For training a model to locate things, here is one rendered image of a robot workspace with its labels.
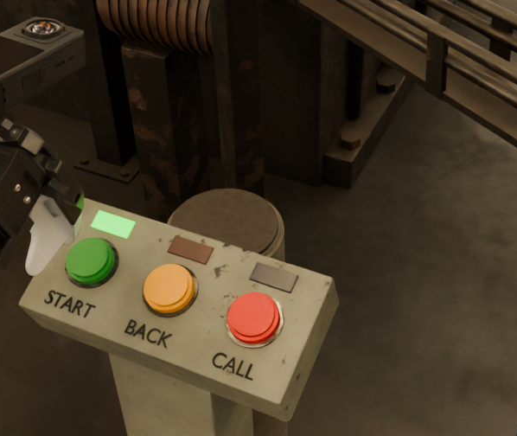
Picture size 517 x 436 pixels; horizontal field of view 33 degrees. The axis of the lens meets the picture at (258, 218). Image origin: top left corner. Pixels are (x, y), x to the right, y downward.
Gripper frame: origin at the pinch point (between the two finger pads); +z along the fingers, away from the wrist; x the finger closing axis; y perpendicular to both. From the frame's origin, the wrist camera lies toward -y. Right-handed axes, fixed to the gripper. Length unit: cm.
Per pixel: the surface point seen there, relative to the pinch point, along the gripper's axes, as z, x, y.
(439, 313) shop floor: 83, 18, -35
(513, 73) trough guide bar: 0.8, 27.7, -23.4
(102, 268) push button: 5.7, 1.6, 0.5
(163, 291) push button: 5.6, 7.4, 0.6
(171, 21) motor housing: 37, -25, -46
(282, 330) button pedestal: 6.7, 17.3, 0.1
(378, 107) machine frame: 91, -8, -76
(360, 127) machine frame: 88, -9, -69
